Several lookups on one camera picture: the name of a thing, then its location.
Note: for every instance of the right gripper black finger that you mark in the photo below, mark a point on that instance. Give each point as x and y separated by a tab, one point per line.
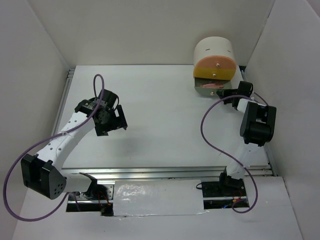
223	93
232	102

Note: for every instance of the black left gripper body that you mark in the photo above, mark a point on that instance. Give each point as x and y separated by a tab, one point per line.
111	117

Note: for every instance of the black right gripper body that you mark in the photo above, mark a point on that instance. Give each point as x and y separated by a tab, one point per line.
237	94

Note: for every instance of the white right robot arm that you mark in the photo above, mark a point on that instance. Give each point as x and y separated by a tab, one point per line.
256	129

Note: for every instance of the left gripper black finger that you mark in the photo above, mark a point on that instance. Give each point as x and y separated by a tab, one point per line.
121	119
102	131

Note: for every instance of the cream round drawer organizer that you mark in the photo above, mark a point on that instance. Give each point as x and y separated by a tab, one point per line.
213	46

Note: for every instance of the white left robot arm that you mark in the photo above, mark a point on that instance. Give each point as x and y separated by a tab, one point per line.
42	172

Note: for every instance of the white foil covered panel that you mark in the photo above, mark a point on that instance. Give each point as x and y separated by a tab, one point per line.
157	198

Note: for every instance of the orange drawer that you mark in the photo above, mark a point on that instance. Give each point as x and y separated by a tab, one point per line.
216	61

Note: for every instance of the pink makeup palette card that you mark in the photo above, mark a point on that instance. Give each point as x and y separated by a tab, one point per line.
213	85

